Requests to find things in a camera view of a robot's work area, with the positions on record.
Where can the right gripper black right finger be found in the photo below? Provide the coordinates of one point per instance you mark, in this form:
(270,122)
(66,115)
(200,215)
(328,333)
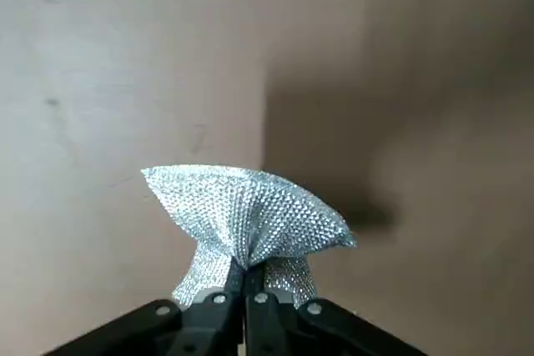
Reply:
(283,331)

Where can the silver sponge cloth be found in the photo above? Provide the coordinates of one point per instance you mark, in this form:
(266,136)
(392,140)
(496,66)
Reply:
(250,206)

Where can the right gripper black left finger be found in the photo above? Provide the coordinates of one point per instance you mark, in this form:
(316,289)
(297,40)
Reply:
(200,331)

